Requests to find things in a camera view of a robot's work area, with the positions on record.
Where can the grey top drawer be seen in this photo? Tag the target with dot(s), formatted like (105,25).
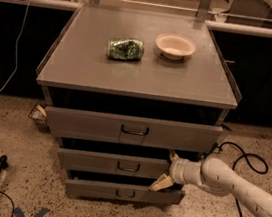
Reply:
(131,130)

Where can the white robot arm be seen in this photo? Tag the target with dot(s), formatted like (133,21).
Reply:
(216,177)

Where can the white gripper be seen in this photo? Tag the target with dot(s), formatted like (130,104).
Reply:
(178,170)

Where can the white paper bowl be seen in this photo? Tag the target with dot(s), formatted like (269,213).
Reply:
(175,47)

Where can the grey drawer cabinet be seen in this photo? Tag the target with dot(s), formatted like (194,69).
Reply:
(77,74)

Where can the grey drawer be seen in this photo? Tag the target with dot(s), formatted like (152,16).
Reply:
(124,192)
(86,161)
(131,130)

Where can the grey bottom drawer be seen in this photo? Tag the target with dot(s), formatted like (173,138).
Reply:
(124,192)

